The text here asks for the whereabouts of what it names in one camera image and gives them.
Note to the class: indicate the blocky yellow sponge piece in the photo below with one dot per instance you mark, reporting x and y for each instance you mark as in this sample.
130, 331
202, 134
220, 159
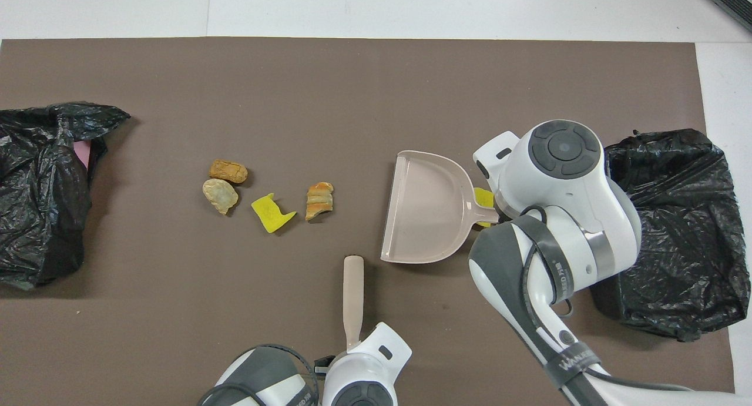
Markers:
485, 198

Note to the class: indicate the toy croissant piece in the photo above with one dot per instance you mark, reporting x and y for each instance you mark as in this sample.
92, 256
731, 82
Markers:
319, 200

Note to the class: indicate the beige plastic dustpan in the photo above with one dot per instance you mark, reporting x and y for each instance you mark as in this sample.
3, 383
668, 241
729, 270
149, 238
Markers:
423, 212

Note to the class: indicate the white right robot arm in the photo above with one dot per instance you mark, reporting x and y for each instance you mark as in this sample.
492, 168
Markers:
564, 177

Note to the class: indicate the pale toy dumpling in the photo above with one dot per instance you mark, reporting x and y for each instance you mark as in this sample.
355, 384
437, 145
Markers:
220, 195

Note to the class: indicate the notched yellow sponge piece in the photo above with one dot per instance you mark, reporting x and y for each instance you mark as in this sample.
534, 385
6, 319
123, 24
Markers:
269, 212

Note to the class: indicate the black plastic trash bag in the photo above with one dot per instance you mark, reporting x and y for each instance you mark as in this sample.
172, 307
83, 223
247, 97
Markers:
693, 247
35, 235

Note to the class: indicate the pink plastic bin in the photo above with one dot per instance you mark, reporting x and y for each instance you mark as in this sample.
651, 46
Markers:
82, 154

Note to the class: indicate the brown toy bread bun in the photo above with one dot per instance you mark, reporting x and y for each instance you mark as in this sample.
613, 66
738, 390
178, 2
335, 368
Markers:
228, 171

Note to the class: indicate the brown table mat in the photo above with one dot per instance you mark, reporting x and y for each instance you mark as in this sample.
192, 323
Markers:
176, 312

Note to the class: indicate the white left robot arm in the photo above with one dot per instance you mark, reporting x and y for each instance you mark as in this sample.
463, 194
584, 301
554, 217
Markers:
364, 368

